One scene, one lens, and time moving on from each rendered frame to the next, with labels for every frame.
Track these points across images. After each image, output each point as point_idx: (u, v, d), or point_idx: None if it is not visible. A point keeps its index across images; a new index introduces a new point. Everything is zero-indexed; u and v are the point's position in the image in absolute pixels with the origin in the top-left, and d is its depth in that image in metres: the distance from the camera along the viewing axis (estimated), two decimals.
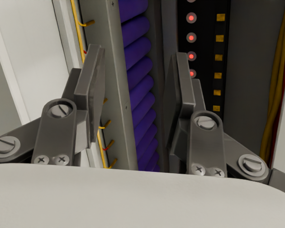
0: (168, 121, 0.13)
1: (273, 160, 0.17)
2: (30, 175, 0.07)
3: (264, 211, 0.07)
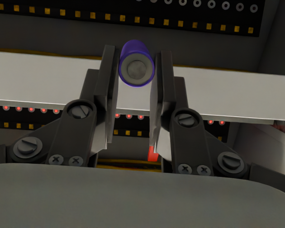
0: (152, 119, 0.13)
1: None
2: (30, 175, 0.07)
3: (264, 211, 0.07)
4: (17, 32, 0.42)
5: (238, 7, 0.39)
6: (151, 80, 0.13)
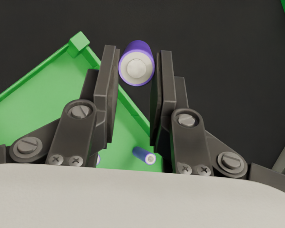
0: (152, 120, 0.13)
1: None
2: (30, 175, 0.07)
3: (264, 211, 0.07)
4: None
5: None
6: None
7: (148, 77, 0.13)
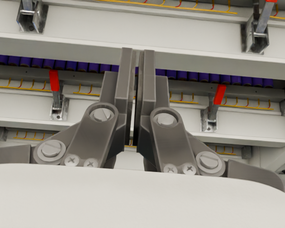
0: (134, 119, 0.12)
1: None
2: (30, 175, 0.07)
3: (264, 211, 0.07)
4: None
5: None
6: None
7: None
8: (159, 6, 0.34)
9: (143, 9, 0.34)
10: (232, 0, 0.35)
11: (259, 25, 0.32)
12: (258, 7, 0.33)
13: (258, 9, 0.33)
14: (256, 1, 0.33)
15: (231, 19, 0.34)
